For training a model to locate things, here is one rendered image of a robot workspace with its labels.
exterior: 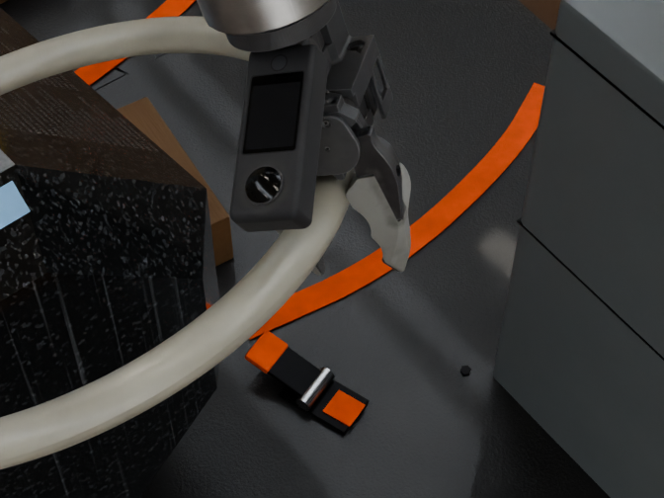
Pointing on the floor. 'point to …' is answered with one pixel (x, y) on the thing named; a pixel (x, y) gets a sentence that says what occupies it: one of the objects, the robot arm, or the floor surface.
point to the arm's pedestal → (595, 250)
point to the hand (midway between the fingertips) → (354, 265)
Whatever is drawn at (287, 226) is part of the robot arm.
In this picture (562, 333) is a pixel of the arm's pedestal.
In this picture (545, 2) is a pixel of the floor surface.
